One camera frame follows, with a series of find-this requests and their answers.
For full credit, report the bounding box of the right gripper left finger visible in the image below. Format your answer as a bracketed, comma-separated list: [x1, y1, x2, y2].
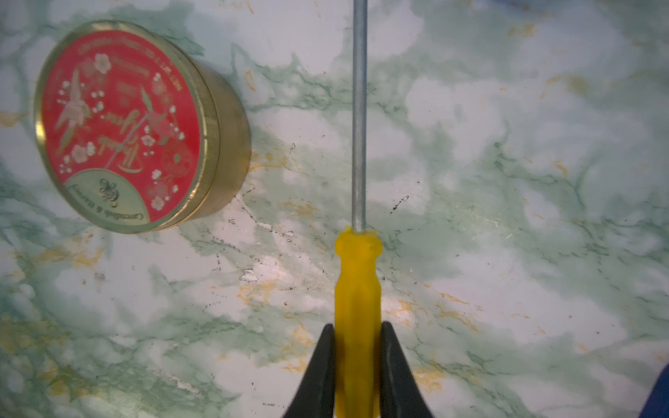
[283, 324, 336, 418]

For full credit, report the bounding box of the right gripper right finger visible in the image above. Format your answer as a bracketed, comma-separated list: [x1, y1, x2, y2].
[380, 322, 433, 418]

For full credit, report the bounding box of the yellow handled screwdriver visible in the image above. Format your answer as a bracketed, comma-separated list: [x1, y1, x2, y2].
[334, 1, 381, 417]

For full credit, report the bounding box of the blue black stapler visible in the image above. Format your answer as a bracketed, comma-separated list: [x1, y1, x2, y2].
[639, 365, 669, 418]

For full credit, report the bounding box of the round red gold tin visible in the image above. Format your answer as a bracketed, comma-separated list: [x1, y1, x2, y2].
[34, 21, 251, 234]

